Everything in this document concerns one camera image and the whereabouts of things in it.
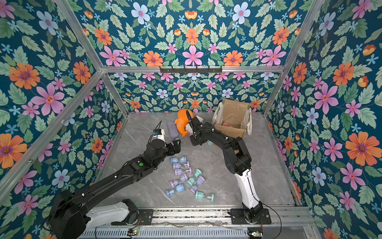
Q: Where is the jute canvas tote bag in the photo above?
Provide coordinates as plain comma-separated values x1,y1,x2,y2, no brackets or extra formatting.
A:
212,99,252,138

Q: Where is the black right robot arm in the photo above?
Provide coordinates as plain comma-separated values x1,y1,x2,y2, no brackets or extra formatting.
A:
186,113,263,224

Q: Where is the blue hourglass front left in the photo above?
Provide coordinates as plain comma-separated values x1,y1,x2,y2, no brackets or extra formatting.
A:
166,184,185,198

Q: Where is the black wall hook rail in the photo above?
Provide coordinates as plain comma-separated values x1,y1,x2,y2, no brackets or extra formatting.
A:
159,66,223,74

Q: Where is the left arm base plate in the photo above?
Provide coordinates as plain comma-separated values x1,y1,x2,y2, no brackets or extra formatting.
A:
111,209,154,226

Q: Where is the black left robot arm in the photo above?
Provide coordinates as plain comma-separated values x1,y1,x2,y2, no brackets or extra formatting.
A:
48,139,181,239

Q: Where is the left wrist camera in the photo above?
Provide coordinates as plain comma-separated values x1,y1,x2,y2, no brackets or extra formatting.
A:
152,121,165,142

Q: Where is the teal hourglass front pair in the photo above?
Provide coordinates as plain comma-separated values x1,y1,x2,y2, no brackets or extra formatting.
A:
195,191,214,202

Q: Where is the orange plush toy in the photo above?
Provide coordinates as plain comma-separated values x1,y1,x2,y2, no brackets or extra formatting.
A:
175,109,194,137

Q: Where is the purple hourglass centre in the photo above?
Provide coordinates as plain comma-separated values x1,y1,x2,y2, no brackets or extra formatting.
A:
170,174,188,188

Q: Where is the teal hourglass centre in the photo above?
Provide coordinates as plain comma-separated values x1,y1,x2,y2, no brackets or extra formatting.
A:
186,169,202,186

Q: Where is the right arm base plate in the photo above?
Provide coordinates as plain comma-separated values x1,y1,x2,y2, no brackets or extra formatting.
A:
228,208,272,225

